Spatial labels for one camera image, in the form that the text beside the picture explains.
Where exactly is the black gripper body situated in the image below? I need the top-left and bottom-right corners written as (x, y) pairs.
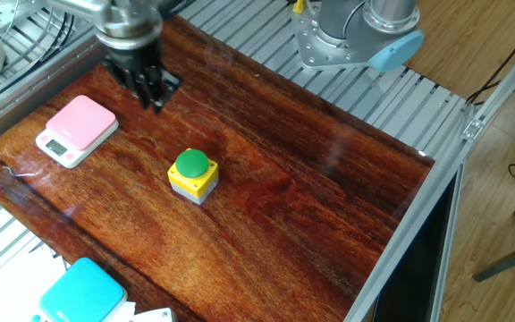
top-left (104, 38), bottom-right (165, 80)

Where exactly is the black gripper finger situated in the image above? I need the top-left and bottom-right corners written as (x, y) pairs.
top-left (149, 65), bottom-right (183, 115)
top-left (103, 65), bottom-right (152, 111)

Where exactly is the yellow box green push button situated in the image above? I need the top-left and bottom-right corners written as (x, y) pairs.
top-left (166, 148), bottom-right (220, 206)

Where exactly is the pink white kitchen scale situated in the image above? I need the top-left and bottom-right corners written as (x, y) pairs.
top-left (35, 94), bottom-right (120, 170)

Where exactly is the turquoise white scale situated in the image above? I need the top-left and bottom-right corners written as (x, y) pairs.
top-left (31, 257), bottom-right (129, 322)

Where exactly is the glossy dark wood board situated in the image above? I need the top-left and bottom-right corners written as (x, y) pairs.
top-left (0, 15), bottom-right (435, 322)

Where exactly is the white paper sheet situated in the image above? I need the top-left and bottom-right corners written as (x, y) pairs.
top-left (0, 243), bottom-right (69, 322)

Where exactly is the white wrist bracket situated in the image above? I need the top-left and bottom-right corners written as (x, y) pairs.
top-left (46, 0), bottom-right (106, 20)

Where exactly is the black cable bundle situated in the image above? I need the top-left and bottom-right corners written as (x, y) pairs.
top-left (27, 12), bottom-right (76, 66)

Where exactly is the aluminium table frame rail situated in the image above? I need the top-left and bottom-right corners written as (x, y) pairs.
top-left (0, 26), bottom-right (109, 156)
top-left (344, 133), bottom-right (476, 322)

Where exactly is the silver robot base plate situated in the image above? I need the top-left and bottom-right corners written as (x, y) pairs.
top-left (289, 2), bottom-right (375, 72)

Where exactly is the silver corner bracket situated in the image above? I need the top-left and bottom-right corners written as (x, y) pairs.
top-left (461, 117), bottom-right (485, 142)

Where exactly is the aluminium frame post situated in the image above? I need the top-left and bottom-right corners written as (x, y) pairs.
top-left (465, 27), bottom-right (515, 131)

